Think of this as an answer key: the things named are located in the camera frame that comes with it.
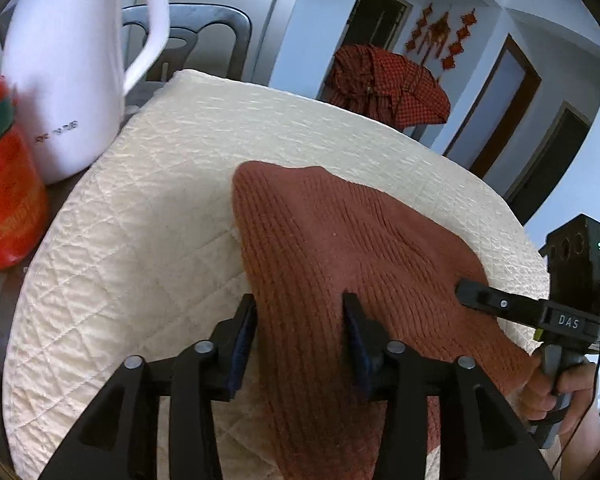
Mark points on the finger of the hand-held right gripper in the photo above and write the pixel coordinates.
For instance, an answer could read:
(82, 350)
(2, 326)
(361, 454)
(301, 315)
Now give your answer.
(485, 297)

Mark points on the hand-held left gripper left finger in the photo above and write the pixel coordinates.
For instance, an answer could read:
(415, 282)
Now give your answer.
(240, 340)

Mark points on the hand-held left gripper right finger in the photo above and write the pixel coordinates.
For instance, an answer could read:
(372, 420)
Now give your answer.
(358, 355)

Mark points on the rust knit sweater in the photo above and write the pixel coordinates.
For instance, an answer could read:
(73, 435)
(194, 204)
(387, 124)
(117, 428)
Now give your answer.
(330, 235)

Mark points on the person's right forearm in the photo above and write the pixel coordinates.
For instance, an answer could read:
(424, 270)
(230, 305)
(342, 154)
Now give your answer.
(587, 440)

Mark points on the person's right hand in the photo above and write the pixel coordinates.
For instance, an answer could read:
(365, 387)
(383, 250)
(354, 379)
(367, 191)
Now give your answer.
(577, 385)

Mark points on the dark narrow doorway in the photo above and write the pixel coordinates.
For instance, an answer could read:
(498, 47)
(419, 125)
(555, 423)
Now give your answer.
(555, 160)

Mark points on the cream quilted mat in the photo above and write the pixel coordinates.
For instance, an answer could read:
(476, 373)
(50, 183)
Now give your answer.
(155, 185)

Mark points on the brown wooden door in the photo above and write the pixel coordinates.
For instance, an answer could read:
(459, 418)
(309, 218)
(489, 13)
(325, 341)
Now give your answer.
(522, 90)

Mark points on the red plaid cloth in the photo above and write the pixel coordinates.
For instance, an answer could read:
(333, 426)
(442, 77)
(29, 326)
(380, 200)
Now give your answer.
(405, 90)

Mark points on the red canister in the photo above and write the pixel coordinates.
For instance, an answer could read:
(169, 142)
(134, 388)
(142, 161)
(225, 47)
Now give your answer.
(10, 200)

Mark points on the dark framed doorway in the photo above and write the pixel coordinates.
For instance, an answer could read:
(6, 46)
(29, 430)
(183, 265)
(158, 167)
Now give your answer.
(375, 15)

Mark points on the grey plastic chair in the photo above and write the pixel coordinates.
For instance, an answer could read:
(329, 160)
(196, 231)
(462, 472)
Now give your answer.
(205, 17)

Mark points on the white electric kettle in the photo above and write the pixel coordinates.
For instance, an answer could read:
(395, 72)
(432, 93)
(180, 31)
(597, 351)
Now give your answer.
(70, 60)

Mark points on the red hanging wall decoration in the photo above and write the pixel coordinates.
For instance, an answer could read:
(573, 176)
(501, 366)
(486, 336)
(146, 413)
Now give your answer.
(437, 30)

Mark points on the grey metal door frame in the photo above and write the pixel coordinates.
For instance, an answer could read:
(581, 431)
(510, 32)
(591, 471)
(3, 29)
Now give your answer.
(285, 20)

